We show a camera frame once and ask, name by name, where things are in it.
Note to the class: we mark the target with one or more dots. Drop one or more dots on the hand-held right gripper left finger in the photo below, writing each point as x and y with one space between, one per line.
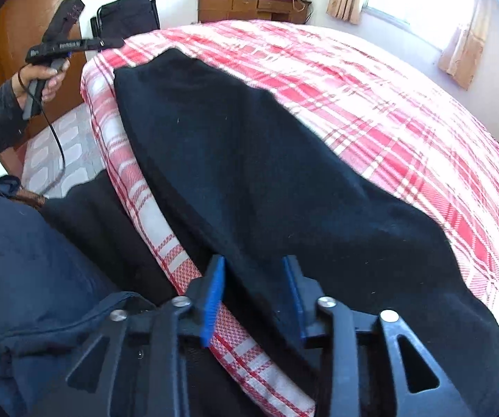
213 302

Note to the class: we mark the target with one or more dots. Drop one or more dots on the wooden desk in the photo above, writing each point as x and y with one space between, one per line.
249 6

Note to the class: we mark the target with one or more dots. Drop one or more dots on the black pants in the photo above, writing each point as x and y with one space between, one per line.
253 182

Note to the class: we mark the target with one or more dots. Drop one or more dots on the sliding window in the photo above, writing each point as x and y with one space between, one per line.
410 4

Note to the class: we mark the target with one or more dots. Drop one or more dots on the person's dark blue jacket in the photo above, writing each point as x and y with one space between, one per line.
36 269

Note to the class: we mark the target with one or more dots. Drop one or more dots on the black folding chair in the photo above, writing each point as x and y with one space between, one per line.
130 15

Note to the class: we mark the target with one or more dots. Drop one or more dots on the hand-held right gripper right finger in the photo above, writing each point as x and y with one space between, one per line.
295 299

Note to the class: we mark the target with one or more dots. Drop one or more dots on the person's black trousers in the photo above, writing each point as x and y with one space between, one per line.
101 226

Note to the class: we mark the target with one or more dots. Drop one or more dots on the person's left hand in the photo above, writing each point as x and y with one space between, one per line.
52 89

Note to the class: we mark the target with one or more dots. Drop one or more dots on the red plaid bed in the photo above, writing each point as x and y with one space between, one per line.
362 95

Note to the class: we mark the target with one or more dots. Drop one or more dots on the wooden wardrobe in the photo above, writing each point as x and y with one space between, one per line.
10 30

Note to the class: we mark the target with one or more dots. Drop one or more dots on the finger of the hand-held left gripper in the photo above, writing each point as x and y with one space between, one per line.
103 43

